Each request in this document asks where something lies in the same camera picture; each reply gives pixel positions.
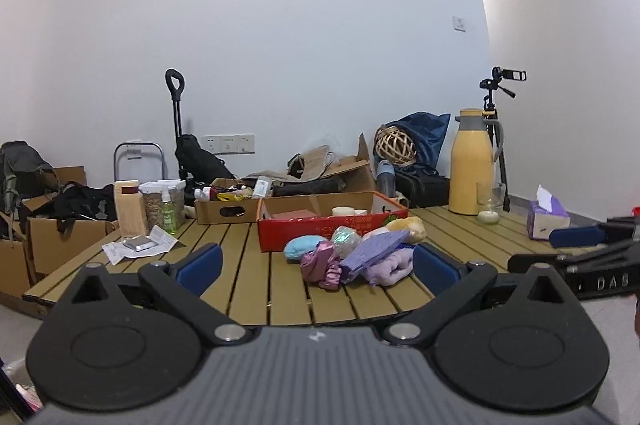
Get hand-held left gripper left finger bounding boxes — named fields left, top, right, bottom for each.
left=60, top=242, right=248, bottom=348

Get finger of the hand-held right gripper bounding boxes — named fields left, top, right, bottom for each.
left=548, top=216, right=640, bottom=249
left=507, top=241, right=640, bottom=274

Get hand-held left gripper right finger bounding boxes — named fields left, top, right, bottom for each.
left=382, top=242, right=578, bottom=348

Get blue purple tissue packet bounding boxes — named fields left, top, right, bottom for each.
left=526, top=185, right=572, bottom=240

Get lilac fluffy towel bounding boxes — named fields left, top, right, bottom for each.
left=361, top=247, right=416, bottom=288

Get green white sponge ball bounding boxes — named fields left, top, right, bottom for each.
left=331, top=226, right=362, bottom=258

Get light blue soft pad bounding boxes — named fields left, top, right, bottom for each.
left=284, top=235, right=326, bottom=262

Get red cardboard box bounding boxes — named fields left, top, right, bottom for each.
left=256, top=191, right=409, bottom=252

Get pink satin scrunchie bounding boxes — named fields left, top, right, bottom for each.
left=300, top=240, right=351, bottom=291

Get small brown cardboard box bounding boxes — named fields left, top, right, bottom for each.
left=194, top=178, right=262, bottom=226

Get green spray bottle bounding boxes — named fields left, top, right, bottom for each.
left=157, top=180, right=178, bottom=236

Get silver phone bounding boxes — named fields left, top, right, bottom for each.
left=124, top=236, right=160, bottom=252

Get glass candle cup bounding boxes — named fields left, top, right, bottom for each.
left=476, top=181, right=507, bottom=226

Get grain filled jar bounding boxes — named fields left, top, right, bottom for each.
left=140, top=185, right=163, bottom=231

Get black case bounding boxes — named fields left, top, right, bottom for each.
left=394, top=165, right=451, bottom=209

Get white paper sheets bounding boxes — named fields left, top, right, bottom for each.
left=102, top=225, right=178, bottom=265

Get wooden box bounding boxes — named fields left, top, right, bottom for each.
left=114, top=180, right=147, bottom=238

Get blue water bottle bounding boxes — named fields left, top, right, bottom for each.
left=376, top=160, right=397, bottom=196

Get black trolley bag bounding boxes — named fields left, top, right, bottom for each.
left=175, top=134, right=236, bottom=196

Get yellow thermos jug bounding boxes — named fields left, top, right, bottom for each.
left=448, top=108, right=505, bottom=217

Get large brown cardboard box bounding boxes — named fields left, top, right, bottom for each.
left=240, top=132, right=378, bottom=198

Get wicker ball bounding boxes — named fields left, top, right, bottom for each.
left=375, top=125, right=417, bottom=166

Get black cloth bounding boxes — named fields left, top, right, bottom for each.
left=272, top=177, right=346, bottom=197

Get dark blue cloth bag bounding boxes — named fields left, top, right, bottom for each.
left=380, top=111, right=451, bottom=170

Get black tripod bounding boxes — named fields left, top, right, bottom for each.
left=479, top=77, right=516, bottom=213

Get grey backpack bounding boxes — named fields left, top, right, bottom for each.
left=0, top=141, right=61, bottom=226

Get white wall socket panel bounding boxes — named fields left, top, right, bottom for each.
left=201, top=133, right=256, bottom=154

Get metal tube frame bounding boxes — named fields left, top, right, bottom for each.
left=113, top=141, right=167, bottom=196

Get black trolley handle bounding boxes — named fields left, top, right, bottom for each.
left=165, top=68, right=187, bottom=150

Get black camera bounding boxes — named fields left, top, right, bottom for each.
left=491, top=66, right=527, bottom=82

